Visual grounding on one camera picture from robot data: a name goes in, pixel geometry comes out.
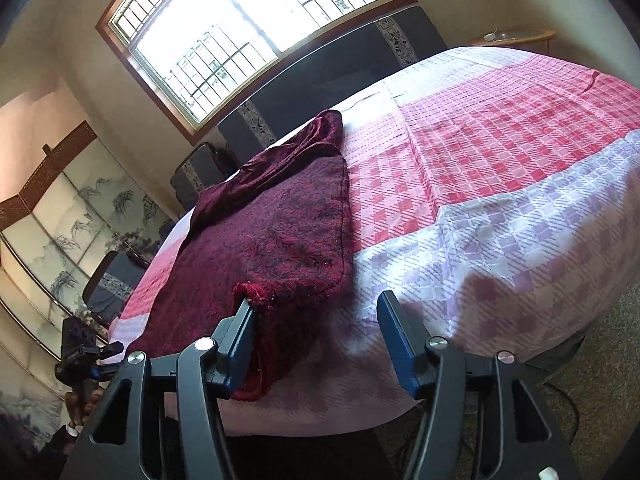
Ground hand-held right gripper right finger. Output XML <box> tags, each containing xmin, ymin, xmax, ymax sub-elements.
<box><xmin>376</xmin><ymin>290</ymin><xmax>583</xmax><ymax>480</ymax></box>

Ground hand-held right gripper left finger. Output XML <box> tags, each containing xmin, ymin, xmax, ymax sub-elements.
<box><xmin>60</xmin><ymin>297</ymin><xmax>258</xmax><ymax>480</ymax></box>

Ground maroon floral knit garment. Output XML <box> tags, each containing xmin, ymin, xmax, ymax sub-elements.
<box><xmin>187</xmin><ymin>109</ymin><xmax>353</xmax><ymax>403</ymax></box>

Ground person's left forearm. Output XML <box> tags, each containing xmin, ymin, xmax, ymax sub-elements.
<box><xmin>37</xmin><ymin>422</ymin><xmax>87</xmax><ymax>480</ymax></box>

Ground person's left hand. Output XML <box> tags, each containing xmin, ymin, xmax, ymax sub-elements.
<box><xmin>64</xmin><ymin>387</ymin><xmax>101</xmax><ymax>428</ymax></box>

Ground painted folding screen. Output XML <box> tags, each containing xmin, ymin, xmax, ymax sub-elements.
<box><xmin>0</xmin><ymin>120</ymin><xmax>176</xmax><ymax>461</ymax></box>

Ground pink checked bedsheet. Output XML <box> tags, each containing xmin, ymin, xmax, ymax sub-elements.
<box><xmin>107</xmin><ymin>46</ymin><xmax>640</xmax><ymax>436</ymax></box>

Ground dark sofa with patterned bands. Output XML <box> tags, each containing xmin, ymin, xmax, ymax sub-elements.
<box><xmin>216</xmin><ymin>4</ymin><xmax>448</xmax><ymax>153</ymax></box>

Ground wooden framed window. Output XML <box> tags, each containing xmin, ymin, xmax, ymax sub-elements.
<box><xmin>96</xmin><ymin>0</ymin><xmax>418</xmax><ymax>147</ymax></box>

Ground wooden side table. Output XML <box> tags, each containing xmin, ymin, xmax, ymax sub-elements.
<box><xmin>469</xmin><ymin>27</ymin><xmax>557</xmax><ymax>53</ymax></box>

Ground black floor cable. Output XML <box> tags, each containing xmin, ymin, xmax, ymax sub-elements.
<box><xmin>540</xmin><ymin>380</ymin><xmax>582</xmax><ymax>441</ymax></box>

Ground white charger cable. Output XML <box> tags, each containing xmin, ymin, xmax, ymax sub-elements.
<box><xmin>482</xmin><ymin>22</ymin><xmax>516</xmax><ymax>43</ymax></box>

